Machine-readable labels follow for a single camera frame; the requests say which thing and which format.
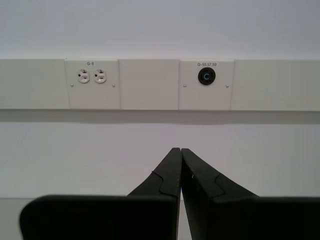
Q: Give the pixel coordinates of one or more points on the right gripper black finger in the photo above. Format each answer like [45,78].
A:
[100,217]
[250,217]

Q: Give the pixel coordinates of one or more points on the cream duplex outlet plate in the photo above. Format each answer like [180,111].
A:
[92,97]

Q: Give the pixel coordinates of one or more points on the cream round socket plate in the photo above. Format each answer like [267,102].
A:
[207,98]

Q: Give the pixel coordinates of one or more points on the white electrical receptacle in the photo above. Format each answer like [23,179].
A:
[100,76]
[83,76]

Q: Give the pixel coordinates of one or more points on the cream blank raceway cover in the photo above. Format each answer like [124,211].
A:
[150,85]

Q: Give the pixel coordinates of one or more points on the black round twist-lock socket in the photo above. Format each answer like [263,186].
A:
[206,76]

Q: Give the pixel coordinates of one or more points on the cream wall raceway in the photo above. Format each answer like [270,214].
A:
[30,85]

